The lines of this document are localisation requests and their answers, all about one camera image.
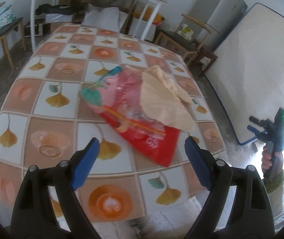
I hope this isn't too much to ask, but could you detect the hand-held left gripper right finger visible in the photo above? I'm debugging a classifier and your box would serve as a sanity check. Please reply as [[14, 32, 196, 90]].
[[182, 136, 275, 239]]

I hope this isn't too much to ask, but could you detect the wooden chair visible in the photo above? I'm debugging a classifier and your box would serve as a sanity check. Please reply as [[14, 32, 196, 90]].
[[0, 4, 26, 71], [154, 14, 212, 66]]

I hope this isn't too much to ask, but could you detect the person's right hand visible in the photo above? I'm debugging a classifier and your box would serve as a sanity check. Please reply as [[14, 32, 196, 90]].
[[261, 146, 271, 175]]

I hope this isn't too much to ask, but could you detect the patterned tablecloth table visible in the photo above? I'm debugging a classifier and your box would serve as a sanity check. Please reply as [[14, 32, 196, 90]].
[[0, 22, 227, 224]]

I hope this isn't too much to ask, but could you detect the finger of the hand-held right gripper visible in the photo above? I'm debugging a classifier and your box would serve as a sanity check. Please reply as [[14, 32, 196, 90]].
[[249, 115, 270, 128], [247, 125, 266, 140]]

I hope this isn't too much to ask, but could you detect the small brown table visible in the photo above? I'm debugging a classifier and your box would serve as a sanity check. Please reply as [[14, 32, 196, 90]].
[[199, 47, 218, 77]]

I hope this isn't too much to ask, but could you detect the white mattress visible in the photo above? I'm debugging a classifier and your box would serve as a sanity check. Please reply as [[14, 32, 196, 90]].
[[204, 2, 284, 146]]

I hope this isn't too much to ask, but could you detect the red plastic bag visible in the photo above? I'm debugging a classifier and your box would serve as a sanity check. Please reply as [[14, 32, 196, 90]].
[[102, 112, 181, 168]]

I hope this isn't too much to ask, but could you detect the white bedding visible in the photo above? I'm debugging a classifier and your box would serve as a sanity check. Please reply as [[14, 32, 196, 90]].
[[82, 7, 129, 34]]

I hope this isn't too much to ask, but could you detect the person's right forearm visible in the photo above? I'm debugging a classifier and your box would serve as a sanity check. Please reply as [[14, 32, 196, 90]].
[[264, 168, 284, 233]]

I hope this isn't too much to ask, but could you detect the grey refrigerator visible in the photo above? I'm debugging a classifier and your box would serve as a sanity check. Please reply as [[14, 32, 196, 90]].
[[190, 0, 247, 51]]

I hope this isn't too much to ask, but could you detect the black bag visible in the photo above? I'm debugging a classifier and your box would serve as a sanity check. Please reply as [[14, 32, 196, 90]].
[[36, 3, 87, 15]]

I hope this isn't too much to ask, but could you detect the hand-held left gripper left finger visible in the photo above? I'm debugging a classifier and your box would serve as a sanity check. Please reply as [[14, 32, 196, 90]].
[[10, 137, 101, 239]]

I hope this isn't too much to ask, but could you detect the beige cloth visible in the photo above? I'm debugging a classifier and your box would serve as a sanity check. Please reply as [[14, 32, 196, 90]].
[[141, 65, 196, 132]]

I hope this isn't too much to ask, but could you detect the white and green container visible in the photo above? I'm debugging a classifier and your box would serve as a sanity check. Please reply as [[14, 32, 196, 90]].
[[178, 24, 192, 36]]

